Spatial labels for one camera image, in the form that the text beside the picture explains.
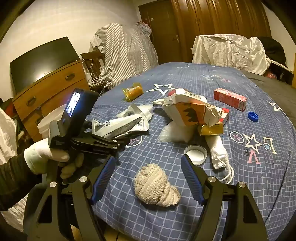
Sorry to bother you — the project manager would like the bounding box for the black television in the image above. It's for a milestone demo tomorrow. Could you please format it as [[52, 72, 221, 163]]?
[[9, 36, 81, 93]]

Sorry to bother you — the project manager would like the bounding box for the person's left hand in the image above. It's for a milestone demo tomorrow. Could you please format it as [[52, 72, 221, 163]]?
[[23, 138, 85, 180]]

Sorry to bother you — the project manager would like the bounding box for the orange snack packet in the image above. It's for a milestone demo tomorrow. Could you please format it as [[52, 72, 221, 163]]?
[[122, 84, 144, 102]]

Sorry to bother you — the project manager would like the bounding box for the gold foil packet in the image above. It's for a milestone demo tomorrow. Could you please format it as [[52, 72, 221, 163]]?
[[198, 123, 224, 136]]

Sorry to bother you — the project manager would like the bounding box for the torn orange white paper bag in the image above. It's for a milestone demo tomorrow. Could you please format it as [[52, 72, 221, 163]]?
[[151, 88, 223, 128]]

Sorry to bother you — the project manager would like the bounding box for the blue checked star blanket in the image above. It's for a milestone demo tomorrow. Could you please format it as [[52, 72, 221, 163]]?
[[91, 61, 296, 241]]

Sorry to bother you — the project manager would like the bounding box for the brown wooden wardrobe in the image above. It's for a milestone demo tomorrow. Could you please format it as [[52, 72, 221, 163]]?
[[179, 0, 272, 63]]

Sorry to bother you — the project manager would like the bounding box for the white silver plastic package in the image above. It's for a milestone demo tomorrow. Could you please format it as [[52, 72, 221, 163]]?
[[91, 103, 154, 139]]

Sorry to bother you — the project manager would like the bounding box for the wooden dresser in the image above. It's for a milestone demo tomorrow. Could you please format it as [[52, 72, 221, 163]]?
[[12, 61, 91, 142]]

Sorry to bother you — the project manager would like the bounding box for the black clothing pile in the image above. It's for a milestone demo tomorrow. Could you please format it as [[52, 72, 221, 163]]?
[[257, 36, 289, 69]]

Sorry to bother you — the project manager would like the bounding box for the beige towel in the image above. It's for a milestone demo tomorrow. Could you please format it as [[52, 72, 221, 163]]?
[[134, 163, 181, 207]]

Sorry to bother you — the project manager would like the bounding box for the white jar lid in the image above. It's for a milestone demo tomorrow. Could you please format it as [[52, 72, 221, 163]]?
[[184, 145, 208, 166]]

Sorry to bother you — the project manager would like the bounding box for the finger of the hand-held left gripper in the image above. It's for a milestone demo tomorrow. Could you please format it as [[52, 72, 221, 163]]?
[[82, 119, 94, 137], [70, 136, 133, 156]]

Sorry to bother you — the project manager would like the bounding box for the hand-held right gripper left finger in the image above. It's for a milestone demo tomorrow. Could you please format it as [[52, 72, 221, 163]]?
[[26, 156, 116, 241]]

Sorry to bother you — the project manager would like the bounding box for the person's left forearm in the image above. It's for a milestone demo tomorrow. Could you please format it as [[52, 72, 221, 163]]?
[[0, 153, 49, 211]]

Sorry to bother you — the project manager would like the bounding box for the dark side table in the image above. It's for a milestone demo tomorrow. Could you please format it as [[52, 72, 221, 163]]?
[[266, 59, 295, 86]]

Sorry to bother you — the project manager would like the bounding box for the white cloth with strings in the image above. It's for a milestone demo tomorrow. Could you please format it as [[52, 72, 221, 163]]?
[[206, 134, 234, 183]]

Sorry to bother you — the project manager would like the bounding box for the long red carton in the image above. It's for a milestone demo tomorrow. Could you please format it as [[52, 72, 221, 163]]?
[[213, 88, 248, 112]]

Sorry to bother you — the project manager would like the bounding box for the dark grey blanket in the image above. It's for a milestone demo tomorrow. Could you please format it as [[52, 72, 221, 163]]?
[[240, 71, 296, 121]]

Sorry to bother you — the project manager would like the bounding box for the wooden chair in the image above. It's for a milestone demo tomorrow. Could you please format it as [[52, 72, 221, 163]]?
[[80, 50, 104, 77]]

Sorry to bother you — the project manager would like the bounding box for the white sheet cover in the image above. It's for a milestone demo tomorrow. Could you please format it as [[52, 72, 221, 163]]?
[[191, 34, 289, 76]]

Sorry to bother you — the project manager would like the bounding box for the white bucket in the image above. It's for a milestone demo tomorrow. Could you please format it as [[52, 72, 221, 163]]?
[[37, 104, 67, 142]]

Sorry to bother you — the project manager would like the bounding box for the brown wooden door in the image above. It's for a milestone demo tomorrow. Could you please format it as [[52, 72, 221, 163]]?
[[138, 0, 183, 64]]

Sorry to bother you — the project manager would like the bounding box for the white cables bundle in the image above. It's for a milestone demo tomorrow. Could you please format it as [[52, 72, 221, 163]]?
[[87, 59, 118, 95]]

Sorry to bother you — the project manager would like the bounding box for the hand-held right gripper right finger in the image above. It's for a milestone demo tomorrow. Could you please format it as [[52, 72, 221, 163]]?
[[180, 154, 266, 241]]

